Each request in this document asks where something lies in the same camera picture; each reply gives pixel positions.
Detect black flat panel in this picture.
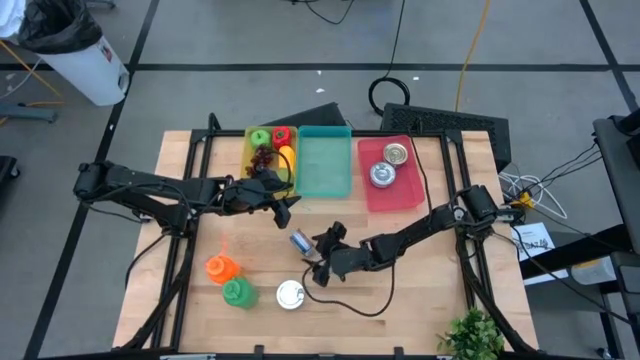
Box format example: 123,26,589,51
261,101,348,128

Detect green toy apple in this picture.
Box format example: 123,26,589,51
249,128,273,150

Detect black metal rig frame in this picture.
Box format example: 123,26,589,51
113,112,540,357

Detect black power cable with coil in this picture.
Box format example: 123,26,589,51
367,0,413,118

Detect teal plastic tray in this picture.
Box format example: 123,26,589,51
294,124,354,200

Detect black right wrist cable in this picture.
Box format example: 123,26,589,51
301,259,397,319

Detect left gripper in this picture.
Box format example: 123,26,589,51
219,168,302,230

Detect red plastic tray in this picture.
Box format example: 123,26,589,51
356,134,427,214

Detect white printed paper sheet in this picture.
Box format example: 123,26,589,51
510,222,570,287

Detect white trash bin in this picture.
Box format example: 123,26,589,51
37,33,131,108

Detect blue pink label tin can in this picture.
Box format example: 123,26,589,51
288,227,318,260

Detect dark red toy grapes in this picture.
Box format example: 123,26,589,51
244,147,276,179

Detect small green potted plant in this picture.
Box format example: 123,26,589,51
436,306,506,360

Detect white cloth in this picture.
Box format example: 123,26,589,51
0,0,27,40

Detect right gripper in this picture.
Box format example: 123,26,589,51
310,221,374,289

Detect orange floor cable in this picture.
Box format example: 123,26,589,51
0,38,66,126

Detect black equipment cart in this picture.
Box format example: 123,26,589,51
518,107,640,360

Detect olive label tin can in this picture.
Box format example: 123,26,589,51
368,161,398,190
275,279,307,312
382,142,410,168

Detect green plastic bottle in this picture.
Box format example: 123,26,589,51
221,277,260,311

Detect black bin liner bag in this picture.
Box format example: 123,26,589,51
17,0,104,56

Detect yellow power cable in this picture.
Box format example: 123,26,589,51
453,0,495,113

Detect yellow toy fruit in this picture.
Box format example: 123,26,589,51
277,144,298,172

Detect white cables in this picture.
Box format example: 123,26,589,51
497,169,570,221

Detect yellow plastic tray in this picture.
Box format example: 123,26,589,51
239,124,300,200

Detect light grey device box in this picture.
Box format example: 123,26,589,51
569,254,619,287

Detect grey stand foot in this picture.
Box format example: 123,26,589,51
0,102,58,125

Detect red toy bell pepper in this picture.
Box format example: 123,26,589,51
272,125,294,151

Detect black floor object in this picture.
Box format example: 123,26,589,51
0,155,22,202

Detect orange plastic bottle with strap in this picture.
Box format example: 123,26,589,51
204,234,242,287

